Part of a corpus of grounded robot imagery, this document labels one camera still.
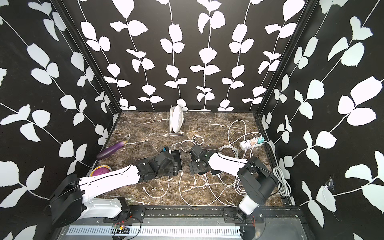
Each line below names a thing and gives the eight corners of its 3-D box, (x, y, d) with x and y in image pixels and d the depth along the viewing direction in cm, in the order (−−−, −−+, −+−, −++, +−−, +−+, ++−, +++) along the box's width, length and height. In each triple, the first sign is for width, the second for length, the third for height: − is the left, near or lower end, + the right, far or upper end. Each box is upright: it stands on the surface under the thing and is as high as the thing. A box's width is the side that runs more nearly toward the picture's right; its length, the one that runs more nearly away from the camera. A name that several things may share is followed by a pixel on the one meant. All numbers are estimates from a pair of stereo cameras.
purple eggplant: (100, 161, 94) (97, 159, 92) (98, 157, 96) (96, 154, 94) (130, 145, 102) (128, 143, 99) (128, 142, 104) (126, 139, 101)
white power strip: (241, 150, 101) (242, 146, 98) (238, 144, 104) (240, 141, 100) (261, 146, 103) (263, 143, 100) (258, 141, 106) (260, 137, 103)
